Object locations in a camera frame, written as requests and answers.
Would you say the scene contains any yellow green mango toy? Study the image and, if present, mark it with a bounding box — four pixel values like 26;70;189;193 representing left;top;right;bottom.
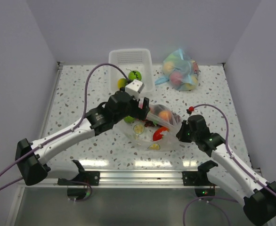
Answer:
117;78;128;89

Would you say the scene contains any clear plastic fruit bag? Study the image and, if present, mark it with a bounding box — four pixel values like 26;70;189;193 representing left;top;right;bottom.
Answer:
117;105;182;151

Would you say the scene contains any green striped watermelon toy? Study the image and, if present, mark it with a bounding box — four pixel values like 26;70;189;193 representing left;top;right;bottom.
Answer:
126;68;142;81

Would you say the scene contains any red apple slice toy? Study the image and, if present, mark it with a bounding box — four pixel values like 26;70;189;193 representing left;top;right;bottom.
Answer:
153;127;169;141

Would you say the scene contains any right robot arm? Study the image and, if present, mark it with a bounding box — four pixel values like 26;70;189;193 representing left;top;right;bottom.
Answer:
176;115;276;226

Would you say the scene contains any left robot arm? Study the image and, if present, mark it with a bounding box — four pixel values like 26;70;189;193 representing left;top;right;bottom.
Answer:
15;91;150;186

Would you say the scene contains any blue plastic fruit bag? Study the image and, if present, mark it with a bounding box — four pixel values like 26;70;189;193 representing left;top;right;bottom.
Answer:
155;48;199;91

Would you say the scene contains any lime slice toy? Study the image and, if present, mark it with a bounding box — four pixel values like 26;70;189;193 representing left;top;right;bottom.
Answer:
133;124;145;135

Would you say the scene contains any orange peach toy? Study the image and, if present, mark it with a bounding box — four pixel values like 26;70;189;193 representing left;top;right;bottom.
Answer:
158;110;172;121

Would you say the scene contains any lemon slice toy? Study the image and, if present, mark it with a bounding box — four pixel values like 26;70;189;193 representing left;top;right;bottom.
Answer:
148;144;161;150

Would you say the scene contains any white plastic basket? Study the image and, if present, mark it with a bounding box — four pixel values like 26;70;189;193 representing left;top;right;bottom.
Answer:
108;48;155;97

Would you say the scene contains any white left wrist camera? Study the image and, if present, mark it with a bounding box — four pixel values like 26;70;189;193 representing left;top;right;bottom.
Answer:
125;80;144;99

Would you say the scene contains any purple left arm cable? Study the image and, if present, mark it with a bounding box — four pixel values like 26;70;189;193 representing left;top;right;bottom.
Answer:
0;63;131;197

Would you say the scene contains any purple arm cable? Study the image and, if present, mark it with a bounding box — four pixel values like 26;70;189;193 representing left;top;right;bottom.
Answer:
183;104;276;226
0;63;131;197

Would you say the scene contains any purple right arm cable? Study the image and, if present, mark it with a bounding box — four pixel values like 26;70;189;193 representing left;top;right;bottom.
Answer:
183;104;276;226

